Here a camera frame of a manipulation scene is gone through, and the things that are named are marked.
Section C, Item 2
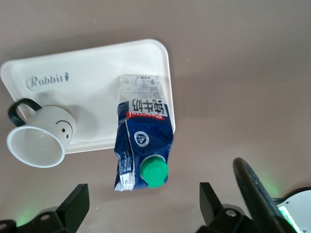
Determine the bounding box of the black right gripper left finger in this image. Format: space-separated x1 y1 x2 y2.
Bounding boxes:
55 183 89 229

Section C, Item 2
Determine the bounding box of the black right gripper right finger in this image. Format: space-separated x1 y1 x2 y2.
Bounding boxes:
199 182 224 228

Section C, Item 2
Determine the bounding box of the white smiley face cup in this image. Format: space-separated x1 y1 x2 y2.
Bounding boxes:
6 98 76 168

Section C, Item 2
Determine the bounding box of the blue white milk carton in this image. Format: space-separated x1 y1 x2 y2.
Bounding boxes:
113 74 175 192

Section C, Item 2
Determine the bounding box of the cream rabbit print tray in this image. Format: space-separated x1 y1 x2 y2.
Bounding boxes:
0 38 177 155

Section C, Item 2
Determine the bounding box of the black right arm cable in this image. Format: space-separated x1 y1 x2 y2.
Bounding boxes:
232 157 292 233

